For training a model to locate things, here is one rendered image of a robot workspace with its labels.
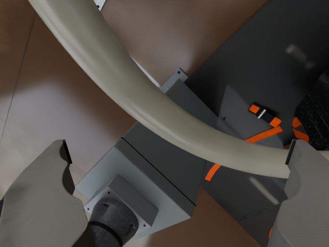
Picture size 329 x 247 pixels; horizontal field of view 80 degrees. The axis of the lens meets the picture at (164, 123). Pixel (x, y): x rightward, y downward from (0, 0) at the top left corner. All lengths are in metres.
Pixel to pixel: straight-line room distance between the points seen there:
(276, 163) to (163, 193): 0.60
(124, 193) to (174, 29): 1.02
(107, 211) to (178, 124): 0.66
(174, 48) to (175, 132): 1.26
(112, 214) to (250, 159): 0.64
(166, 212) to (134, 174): 0.21
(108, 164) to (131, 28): 0.99
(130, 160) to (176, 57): 0.87
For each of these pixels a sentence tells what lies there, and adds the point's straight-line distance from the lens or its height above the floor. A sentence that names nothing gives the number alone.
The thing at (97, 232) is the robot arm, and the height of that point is 1.04.
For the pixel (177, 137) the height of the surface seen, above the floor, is 1.19.
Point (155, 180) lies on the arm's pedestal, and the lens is 0.76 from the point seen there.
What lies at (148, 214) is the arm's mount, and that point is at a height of 0.90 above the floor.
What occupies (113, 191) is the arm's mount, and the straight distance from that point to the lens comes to 0.78.
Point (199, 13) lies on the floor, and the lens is 1.34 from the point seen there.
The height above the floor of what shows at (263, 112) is 0.05.
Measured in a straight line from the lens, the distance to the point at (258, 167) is 0.21.
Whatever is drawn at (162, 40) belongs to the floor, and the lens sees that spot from 1.42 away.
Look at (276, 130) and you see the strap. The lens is 1.51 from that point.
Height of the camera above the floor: 1.32
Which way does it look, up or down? 54 degrees down
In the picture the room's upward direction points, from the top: 144 degrees counter-clockwise
